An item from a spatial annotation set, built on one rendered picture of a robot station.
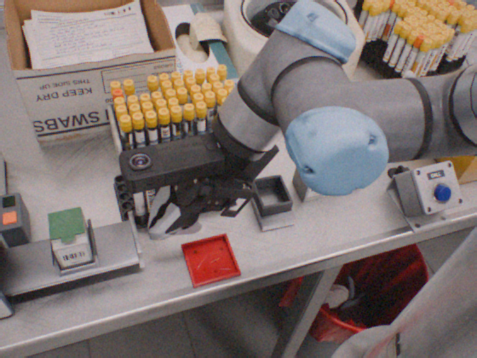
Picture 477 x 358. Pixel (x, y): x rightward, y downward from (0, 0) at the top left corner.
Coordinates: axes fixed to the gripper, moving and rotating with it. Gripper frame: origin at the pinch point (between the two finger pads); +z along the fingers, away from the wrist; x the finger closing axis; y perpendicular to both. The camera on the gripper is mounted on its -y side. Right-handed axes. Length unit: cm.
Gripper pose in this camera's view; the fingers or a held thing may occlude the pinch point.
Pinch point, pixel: (150, 231)
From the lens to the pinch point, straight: 64.3
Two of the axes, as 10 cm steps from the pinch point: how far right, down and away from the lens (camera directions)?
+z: -5.4, 6.4, 5.4
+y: 7.7, 1.3, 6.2
